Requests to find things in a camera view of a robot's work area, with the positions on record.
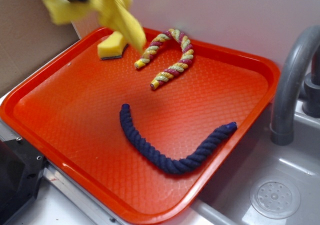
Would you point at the yellow cloth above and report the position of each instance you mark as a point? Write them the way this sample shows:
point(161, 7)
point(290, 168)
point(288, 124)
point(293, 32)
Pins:
point(112, 14)

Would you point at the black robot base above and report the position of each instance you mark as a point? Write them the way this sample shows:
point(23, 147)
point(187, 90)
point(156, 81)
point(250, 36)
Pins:
point(21, 170)

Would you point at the brown cardboard panel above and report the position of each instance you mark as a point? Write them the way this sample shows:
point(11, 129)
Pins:
point(29, 39)

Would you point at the yellow sponge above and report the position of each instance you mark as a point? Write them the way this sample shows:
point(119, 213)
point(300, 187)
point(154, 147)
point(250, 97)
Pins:
point(112, 47)

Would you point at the orange plastic tray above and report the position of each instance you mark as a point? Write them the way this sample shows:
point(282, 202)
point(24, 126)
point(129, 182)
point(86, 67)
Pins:
point(70, 111)

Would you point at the grey faucet spout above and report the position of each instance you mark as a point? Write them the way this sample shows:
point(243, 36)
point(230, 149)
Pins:
point(290, 87)

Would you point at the grey plastic sink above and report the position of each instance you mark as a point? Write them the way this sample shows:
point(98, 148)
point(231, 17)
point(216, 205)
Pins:
point(225, 200)

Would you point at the round sink drain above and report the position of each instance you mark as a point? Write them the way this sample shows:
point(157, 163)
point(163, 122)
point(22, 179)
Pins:
point(275, 197)

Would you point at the dark grey faucet handle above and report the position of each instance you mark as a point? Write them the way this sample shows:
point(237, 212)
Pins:
point(311, 106)

